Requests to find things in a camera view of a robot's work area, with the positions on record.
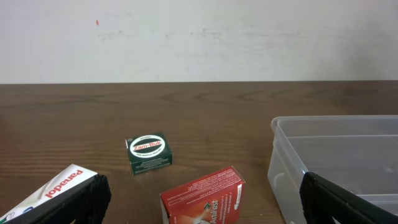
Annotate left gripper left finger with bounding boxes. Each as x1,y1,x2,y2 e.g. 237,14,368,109
9,174,111,224

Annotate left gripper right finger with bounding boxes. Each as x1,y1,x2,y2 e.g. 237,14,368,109
300,172,397,224

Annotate white Panadol box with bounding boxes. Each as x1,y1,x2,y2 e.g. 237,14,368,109
1,164,97,223

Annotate clear plastic container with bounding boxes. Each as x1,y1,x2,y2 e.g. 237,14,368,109
267,115,397,224

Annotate green Zam-Buk box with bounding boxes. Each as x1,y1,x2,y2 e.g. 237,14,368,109
126,133,174,175

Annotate red ActiFast box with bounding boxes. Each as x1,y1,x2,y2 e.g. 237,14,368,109
160,166,246,224

